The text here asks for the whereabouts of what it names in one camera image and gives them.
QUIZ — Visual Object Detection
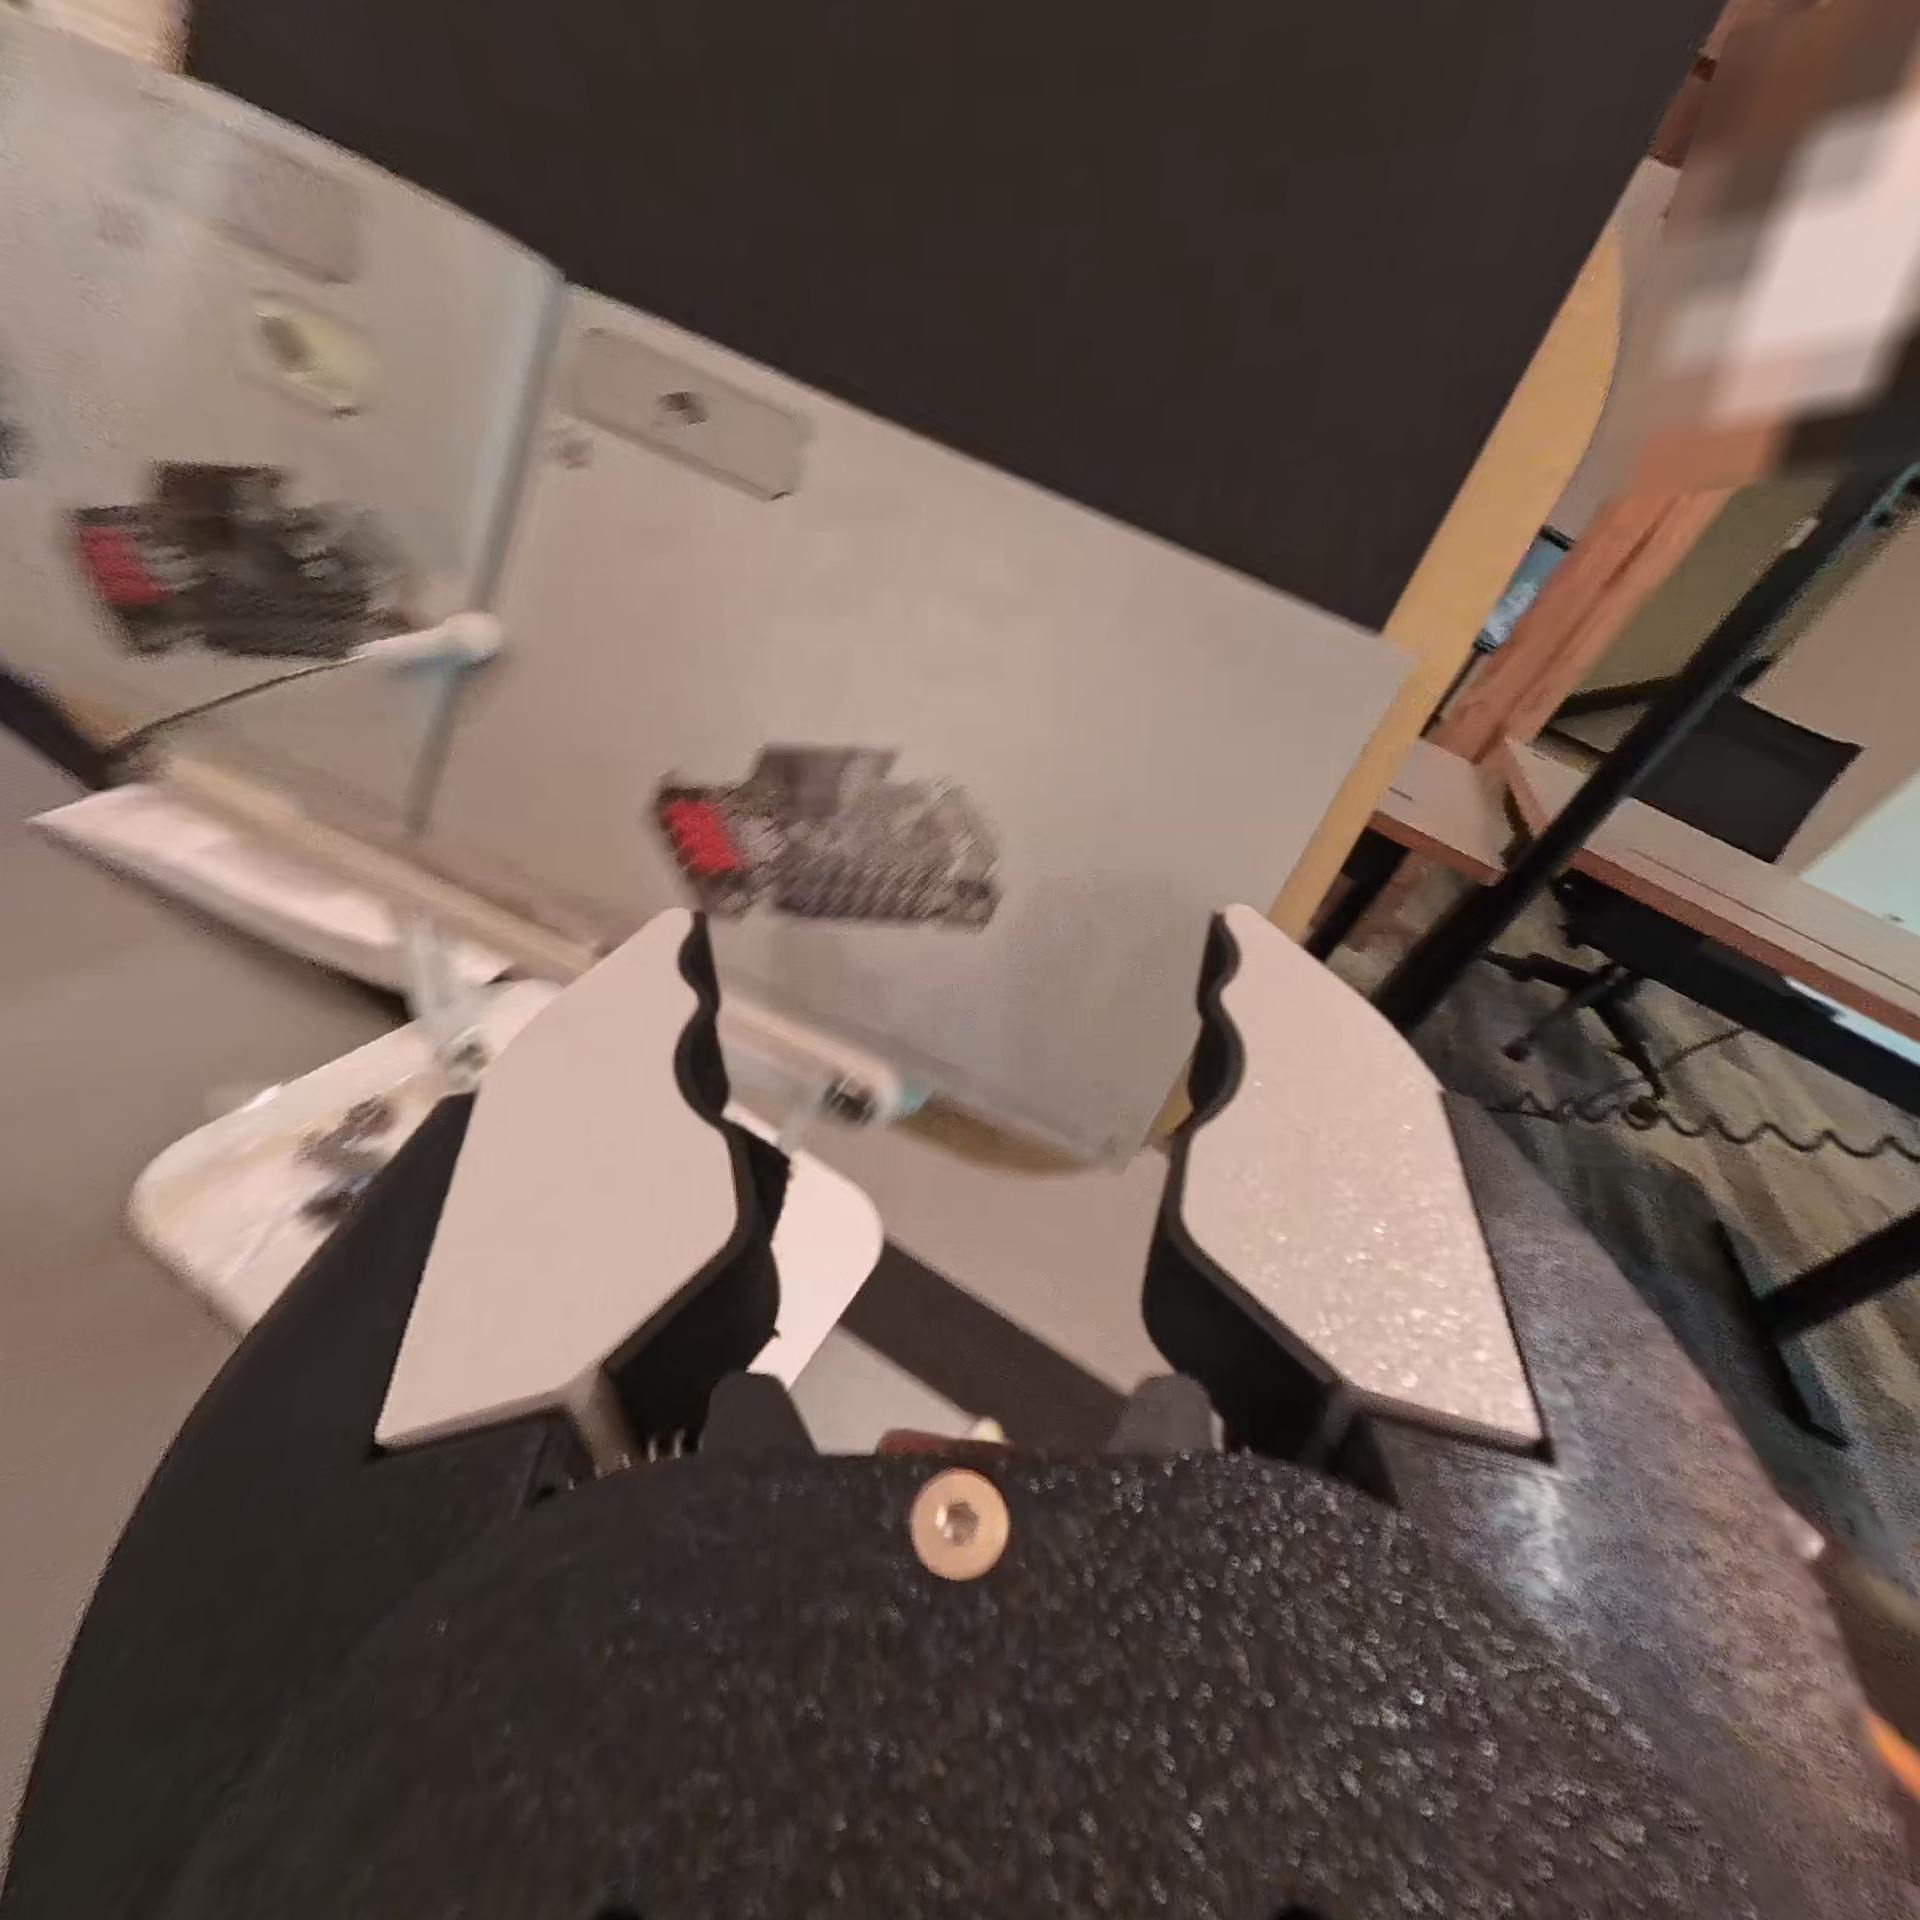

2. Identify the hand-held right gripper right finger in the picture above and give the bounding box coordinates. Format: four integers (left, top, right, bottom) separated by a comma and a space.
1140, 900, 1552, 1459

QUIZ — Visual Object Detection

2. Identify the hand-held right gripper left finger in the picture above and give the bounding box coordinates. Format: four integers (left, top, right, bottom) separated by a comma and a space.
372, 903, 792, 1469

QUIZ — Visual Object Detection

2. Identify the grey desk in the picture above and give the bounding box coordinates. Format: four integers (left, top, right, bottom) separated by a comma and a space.
0, 717, 1162, 1464

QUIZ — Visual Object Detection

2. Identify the clear bag of black parts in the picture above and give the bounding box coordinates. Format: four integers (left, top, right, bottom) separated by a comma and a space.
289, 1090, 404, 1187

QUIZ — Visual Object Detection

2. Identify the brown wooden table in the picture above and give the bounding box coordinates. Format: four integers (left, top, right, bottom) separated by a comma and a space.
1368, 732, 1920, 1042

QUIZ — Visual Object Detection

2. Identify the instruction booklet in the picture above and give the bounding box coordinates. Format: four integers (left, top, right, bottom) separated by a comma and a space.
0, 21, 1419, 1173

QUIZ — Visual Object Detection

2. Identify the black coiled cable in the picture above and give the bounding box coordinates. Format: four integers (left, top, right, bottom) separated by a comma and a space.
1498, 1083, 1920, 1170

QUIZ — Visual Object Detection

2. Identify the black metal frame leg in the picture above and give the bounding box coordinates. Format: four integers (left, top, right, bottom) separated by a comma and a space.
1368, 456, 1920, 1042

